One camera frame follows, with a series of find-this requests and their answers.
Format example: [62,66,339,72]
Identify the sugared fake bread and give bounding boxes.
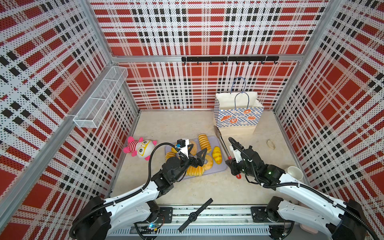
[189,140,198,156]

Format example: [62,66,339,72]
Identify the ridged fake bread top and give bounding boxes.
[198,134,212,154]

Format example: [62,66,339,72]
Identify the yellow striped fake bread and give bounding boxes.
[212,147,223,165]

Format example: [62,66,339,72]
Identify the red handled metal tongs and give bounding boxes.
[214,126,232,170]

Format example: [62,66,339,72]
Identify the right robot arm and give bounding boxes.
[226,142,379,240]

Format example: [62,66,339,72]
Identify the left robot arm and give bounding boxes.
[69,145,208,240]

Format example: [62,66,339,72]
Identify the ridged fake bread bottom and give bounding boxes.
[187,166,205,177]

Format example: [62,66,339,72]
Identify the ridged fake bread left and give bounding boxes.
[165,152,176,161]

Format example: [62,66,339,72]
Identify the blue checkered paper bag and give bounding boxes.
[214,77,265,136]

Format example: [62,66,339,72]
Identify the lilac tray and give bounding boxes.
[165,136,227,180]

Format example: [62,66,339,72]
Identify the white cup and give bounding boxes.
[286,166,304,181]

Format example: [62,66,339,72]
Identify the pink striped plush toy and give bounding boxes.
[123,137,158,161]

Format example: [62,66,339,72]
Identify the black wristwatch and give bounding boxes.
[178,198,213,233]

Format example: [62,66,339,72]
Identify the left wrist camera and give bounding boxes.
[176,139,189,158]

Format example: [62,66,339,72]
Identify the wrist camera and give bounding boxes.
[230,145,243,164]
[176,139,189,158]

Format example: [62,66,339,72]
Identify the ring shaped fake bread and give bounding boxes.
[203,155,214,171]

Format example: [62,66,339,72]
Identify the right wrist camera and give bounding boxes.
[230,145,243,164]

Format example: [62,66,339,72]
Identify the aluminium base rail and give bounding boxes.
[86,204,331,240]

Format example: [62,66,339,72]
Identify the black hook rail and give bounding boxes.
[181,56,280,63]

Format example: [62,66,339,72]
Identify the white wire mesh basket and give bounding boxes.
[74,66,128,129]

